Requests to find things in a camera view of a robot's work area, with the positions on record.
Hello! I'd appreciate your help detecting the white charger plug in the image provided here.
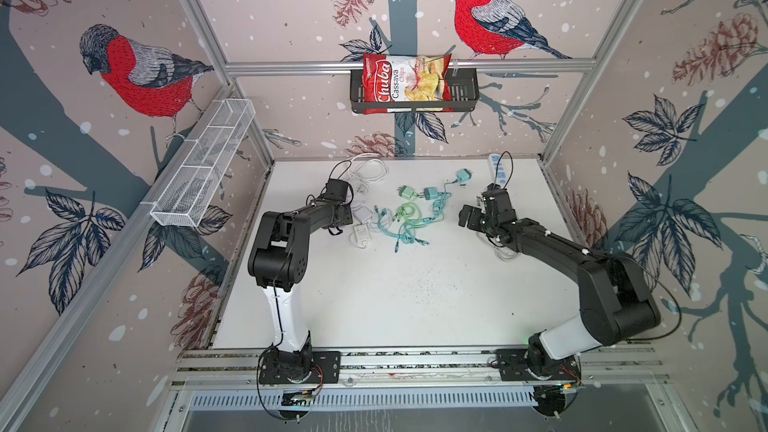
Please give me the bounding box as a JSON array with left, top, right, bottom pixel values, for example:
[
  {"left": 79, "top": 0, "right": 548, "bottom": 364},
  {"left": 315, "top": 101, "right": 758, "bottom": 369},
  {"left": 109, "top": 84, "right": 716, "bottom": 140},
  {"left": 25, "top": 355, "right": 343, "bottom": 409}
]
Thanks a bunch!
[{"left": 350, "top": 224, "right": 371, "bottom": 249}]

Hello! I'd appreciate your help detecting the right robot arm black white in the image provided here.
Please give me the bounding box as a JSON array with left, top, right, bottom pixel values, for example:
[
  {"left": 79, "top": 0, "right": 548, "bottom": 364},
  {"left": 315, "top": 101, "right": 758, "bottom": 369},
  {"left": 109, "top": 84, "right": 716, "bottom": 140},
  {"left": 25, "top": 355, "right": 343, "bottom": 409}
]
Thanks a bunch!
[{"left": 458, "top": 186, "right": 661, "bottom": 378}]

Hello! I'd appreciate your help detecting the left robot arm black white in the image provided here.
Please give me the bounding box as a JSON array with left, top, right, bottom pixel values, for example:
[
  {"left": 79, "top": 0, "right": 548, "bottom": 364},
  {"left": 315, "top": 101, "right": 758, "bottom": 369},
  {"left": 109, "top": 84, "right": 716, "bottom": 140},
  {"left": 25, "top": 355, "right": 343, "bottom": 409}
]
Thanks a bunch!
[{"left": 247, "top": 178, "right": 354, "bottom": 377}]

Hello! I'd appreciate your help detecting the white power strip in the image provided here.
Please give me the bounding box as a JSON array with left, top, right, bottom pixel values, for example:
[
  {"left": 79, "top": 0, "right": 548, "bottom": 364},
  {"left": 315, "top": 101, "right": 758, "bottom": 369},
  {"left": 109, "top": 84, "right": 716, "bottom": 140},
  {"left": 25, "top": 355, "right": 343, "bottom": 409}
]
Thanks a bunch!
[{"left": 488, "top": 153, "right": 508, "bottom": 188}]

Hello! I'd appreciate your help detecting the red cassava chips bag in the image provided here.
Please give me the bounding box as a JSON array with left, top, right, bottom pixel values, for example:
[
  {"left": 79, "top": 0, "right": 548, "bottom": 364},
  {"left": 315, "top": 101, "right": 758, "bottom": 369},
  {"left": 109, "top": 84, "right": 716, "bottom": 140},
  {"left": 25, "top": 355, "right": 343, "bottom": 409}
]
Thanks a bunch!
[{"left": 362, "top": 54, "right": 452, "bottom": 104}]

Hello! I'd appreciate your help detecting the purple strip white cable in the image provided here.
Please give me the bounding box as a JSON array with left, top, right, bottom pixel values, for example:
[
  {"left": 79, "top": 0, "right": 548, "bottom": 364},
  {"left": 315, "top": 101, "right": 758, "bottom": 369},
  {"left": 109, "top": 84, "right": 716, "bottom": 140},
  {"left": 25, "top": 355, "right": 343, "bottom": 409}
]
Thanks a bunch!
[{"left": 335, "top": 153, "right": 390, "bottom": 193}]

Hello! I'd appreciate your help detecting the green teal cable tangle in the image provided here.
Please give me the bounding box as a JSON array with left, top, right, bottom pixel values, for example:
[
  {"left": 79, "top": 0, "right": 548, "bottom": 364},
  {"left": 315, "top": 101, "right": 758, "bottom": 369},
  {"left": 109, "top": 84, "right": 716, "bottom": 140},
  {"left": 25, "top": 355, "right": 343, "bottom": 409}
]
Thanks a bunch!
[{"left": 371, "top": 178, "right": 460, "bottom": 253}]

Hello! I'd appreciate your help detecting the black wall basket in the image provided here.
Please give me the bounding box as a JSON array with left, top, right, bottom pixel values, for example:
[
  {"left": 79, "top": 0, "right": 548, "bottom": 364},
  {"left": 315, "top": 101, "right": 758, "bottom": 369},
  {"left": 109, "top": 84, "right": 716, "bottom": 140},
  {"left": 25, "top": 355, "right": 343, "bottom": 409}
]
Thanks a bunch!
[{"left": 350, "top": 69, "right": 479, "bottom": 115}]

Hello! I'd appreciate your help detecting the white wire mesh shelf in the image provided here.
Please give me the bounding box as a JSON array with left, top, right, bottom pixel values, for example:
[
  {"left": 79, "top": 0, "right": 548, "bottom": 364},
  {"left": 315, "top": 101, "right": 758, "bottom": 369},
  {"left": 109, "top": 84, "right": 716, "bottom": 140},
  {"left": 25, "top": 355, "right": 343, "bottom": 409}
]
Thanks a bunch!
[{"left": 150, "top": 98, "right": 255, "bottom": 228}]

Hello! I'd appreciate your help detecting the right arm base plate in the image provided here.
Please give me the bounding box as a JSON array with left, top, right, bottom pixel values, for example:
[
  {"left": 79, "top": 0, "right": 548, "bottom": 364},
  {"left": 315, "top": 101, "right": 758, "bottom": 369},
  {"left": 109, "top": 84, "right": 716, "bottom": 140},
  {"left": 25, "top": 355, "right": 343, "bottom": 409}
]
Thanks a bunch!
[{"left": 490, "top": 348, "right": 581, "bottom": 382}]

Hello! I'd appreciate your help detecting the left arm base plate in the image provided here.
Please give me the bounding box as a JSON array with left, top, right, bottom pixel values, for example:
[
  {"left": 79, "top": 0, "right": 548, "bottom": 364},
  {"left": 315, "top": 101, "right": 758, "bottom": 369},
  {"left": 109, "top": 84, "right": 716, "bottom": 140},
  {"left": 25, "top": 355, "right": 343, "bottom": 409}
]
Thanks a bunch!
[{"left": 258, "top": 348, "right": 341, "bottom": 385}]

